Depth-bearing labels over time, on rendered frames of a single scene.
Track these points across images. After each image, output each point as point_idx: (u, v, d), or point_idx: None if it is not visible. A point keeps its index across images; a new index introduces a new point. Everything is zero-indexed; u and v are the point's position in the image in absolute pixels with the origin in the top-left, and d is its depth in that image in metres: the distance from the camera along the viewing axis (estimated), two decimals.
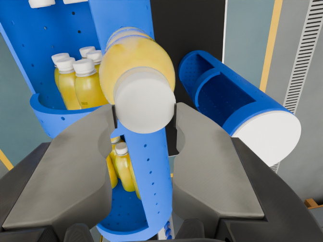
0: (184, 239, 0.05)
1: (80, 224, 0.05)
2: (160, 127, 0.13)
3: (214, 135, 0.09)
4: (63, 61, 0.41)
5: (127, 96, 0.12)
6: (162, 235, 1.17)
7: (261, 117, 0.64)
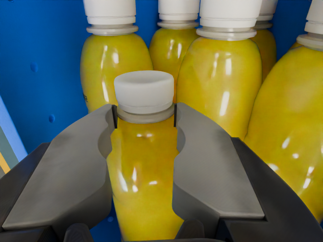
0: (184, 239, 0.05)
1: (80, 224, 0.05)
2: (160, 89, 0.11)
3: (214, 135, 0.09)
4: None
5: (128, 73, 0.13)
6: None
7: None
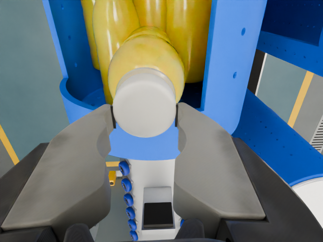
0: (184, 239, 0.05)
1: (80, 224, 0.05)
2: None
3: (215, 135, 0.09)
4: None
5: None
6: None
7: None
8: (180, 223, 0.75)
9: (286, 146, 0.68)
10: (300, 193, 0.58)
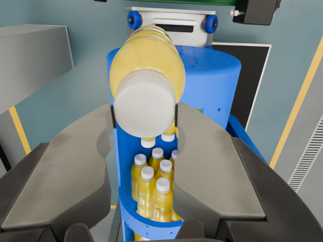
0: (184, 239, 0.05)
1: (80, 224, 0.05)
2: (149, 238, 0.74)
3: (215, 135, 0.09)
4: (147, 173, 0.58)
5: None
6: None
7: None
8: None
9: None
10: None
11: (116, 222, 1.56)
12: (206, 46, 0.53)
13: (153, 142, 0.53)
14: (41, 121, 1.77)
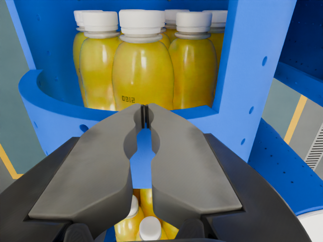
0: (184, 239, 0.05)
1: (80, 224, 0.05)
2: (131, 211, 0.38)
3: (187, 133, 0.09)
4: (96, 12, 0.21)
5: None
6: None
7: None
8: None
9: (286, 172, 0.66)
10: None
11: None
12: None
13: None
14: None
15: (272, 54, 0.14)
